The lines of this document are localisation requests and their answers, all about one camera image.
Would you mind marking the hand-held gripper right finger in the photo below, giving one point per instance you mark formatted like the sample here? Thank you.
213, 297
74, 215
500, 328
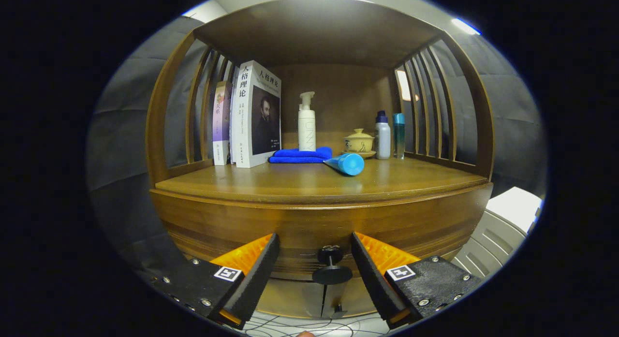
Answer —
375, 279

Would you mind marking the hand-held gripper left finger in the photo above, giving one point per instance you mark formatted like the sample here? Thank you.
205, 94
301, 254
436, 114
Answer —
254, 279

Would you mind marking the blue cosmetic tube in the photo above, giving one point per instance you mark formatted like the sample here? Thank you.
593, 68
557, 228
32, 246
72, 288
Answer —
348, 164

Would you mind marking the wooden cabinet door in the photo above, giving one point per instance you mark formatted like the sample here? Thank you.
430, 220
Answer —
355, 298
290, 298

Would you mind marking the wooden countertop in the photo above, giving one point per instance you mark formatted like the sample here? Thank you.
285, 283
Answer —
290, 180

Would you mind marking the white drawer unit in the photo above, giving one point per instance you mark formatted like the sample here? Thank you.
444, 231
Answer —
503, 221

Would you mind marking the wooden cabinet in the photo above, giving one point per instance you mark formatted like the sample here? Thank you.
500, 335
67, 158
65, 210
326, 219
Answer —
314, 32

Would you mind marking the blue folded cloth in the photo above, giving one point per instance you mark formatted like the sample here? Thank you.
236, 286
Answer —
295, 155

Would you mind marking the yellow lidded teacup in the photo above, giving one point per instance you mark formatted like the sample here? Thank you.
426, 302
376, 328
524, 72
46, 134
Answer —
359, 142

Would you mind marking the white bottle blue cap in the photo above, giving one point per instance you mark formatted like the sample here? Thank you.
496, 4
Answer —
383, 139

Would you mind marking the clear bottle teal cap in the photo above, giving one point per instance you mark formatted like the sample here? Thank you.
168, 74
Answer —
399, 134

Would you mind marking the white pump bottle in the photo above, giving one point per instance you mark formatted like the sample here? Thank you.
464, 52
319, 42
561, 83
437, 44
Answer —
306, 134

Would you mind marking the white portrait book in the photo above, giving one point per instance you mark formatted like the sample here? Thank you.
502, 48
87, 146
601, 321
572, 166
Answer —
256, 124

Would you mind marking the purple book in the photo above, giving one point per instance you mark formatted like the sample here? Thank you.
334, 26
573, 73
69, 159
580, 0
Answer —
221, 119

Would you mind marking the strip ceiling light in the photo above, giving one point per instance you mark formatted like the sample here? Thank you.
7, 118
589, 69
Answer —
465, 26

